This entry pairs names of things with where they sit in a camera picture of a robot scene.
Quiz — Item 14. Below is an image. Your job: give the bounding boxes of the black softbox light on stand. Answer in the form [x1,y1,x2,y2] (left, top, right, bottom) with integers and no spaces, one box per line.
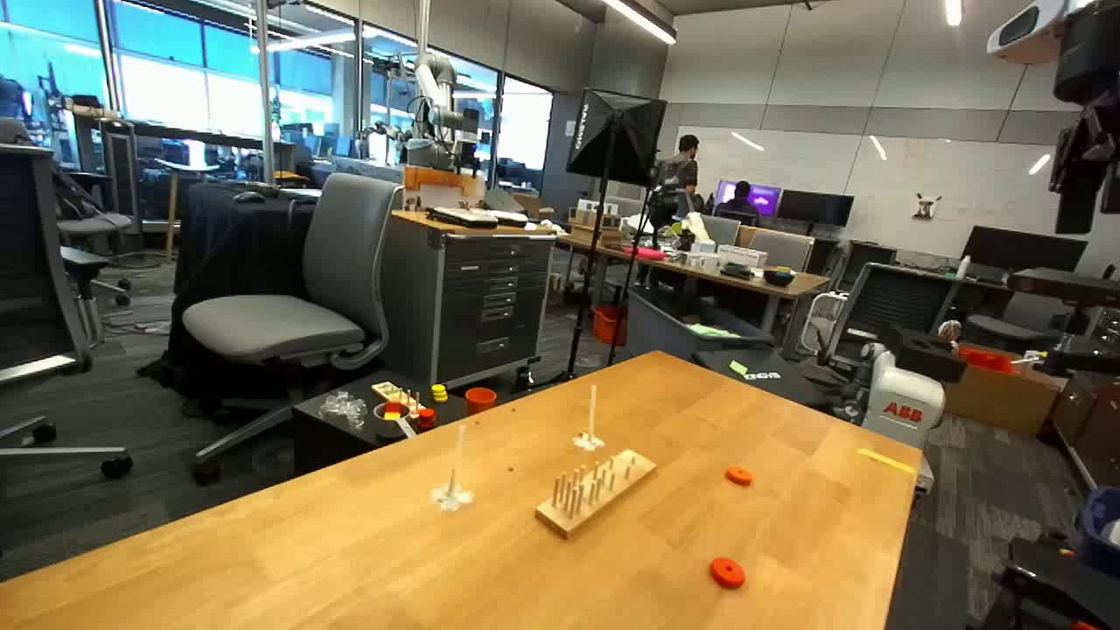
[563,95,674,380]

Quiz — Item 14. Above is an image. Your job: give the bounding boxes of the orange wooden crate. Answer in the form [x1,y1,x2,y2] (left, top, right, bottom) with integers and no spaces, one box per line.
[400,165,487,212]

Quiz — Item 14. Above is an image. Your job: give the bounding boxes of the person in dark shirt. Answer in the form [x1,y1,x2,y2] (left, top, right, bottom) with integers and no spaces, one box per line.
[652,134,706,224]

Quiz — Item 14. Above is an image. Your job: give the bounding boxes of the white peg stand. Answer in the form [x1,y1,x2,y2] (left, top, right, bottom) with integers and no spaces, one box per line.
[571,380,611,455]

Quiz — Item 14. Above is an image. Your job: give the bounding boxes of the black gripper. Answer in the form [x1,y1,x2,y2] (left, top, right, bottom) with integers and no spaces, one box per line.
[1046,0,1120,237]

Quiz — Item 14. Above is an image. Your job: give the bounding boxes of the clear plastic bag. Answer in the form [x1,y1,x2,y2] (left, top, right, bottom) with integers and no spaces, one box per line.
[317,388,373,430]

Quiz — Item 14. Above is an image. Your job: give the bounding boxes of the dark tilted monitor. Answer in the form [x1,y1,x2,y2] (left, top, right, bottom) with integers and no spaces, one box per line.
[834,258,975,353]

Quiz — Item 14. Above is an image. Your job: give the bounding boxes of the cardboard box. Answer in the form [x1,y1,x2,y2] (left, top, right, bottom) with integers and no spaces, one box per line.
[942,359,1068,440]

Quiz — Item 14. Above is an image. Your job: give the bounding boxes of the grey office chair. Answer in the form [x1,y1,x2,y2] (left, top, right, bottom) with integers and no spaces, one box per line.
[180,172,402,485]

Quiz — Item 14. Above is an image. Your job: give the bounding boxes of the purple lit monitor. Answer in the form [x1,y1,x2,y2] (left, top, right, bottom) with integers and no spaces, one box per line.
[711,178,783,224]

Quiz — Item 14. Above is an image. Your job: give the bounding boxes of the grey drawer cabinet wood top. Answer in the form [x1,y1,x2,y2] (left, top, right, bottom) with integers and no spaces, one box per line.
[383,206,559,394]

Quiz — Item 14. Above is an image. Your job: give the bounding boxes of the white trays on cabinet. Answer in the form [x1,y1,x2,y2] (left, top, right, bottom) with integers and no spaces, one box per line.
[424,204,535,231]

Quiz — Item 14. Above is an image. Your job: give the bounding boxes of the orange item on cardboard box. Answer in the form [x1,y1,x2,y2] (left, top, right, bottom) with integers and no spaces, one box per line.
[955,343,1021,379]

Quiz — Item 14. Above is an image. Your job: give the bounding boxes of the orange bucket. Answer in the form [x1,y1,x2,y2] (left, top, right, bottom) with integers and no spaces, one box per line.
[593,305,632,351]

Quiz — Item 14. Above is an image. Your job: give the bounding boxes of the long wooden desk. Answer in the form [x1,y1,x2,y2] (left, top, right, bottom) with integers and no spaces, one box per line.
[557,224,834,335]

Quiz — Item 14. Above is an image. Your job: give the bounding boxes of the black office chair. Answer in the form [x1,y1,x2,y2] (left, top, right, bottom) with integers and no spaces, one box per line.
[0,139,136,483]

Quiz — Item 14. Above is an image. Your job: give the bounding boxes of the wooden peg board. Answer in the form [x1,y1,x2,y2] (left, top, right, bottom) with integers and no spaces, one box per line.
[531,444,660,539]

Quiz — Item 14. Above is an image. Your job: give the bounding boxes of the light wooden block strip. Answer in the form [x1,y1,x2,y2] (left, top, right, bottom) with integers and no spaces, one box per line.
[369,379,435,413]

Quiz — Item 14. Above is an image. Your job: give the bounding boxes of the black case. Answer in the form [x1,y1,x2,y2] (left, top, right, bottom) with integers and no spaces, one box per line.
[992,534,1120,630]

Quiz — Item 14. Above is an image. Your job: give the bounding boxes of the low black side table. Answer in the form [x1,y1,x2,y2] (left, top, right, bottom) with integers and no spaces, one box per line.
[290,379,538,469]

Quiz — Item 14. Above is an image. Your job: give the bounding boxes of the wide black monitor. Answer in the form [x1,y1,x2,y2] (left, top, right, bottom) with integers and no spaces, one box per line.
[963,224,1093,277]

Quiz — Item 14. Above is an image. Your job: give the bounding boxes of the green paper strip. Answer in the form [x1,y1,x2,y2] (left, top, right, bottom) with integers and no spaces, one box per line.
[730,356,783,385]

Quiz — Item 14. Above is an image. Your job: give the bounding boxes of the black cloth covered table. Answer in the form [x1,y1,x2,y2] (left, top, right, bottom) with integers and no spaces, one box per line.
[136,178,325,398]

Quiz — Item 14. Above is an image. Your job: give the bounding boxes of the black monitor by whiteboard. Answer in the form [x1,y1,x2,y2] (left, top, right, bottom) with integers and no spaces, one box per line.
[776,184,857,231]

